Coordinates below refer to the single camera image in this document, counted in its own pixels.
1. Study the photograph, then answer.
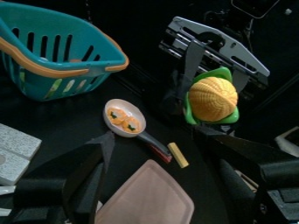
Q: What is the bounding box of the white toy rice cooker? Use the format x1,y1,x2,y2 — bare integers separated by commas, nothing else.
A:
274,125,299,158

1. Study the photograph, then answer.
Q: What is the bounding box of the red toy stick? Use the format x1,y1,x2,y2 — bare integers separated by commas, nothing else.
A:
149,143,174,165

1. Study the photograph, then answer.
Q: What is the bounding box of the teal basket with orange handles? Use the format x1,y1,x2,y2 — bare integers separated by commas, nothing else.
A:
0,1,131,102

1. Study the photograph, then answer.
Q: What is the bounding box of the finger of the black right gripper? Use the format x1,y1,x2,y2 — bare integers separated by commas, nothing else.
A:
232,69,252,94
169,40,208,102

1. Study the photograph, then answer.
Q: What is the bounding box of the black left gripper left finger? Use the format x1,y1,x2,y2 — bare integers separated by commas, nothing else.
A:
11,130,118,224

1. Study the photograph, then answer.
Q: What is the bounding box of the white knife block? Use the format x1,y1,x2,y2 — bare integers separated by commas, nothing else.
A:
0,122,43,187

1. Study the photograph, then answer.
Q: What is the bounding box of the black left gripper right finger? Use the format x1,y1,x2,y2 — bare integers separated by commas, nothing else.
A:
192,125,299,224

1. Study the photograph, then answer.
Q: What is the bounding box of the orange toy food slice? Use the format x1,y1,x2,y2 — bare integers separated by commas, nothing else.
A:
107,107,129,126
122,116,143,134

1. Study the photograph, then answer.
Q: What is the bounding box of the white toy frying pan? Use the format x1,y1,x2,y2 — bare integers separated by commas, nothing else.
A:
102,98,174,157

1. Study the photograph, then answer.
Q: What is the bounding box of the yellow green toy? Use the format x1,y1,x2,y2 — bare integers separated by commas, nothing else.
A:
182,66,241,126

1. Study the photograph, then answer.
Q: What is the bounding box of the yellow toy stick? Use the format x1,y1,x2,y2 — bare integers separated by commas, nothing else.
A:
168,142,192,170

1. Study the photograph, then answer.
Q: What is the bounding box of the pink plastic tray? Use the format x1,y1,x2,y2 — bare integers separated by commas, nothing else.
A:
95,158,197,224

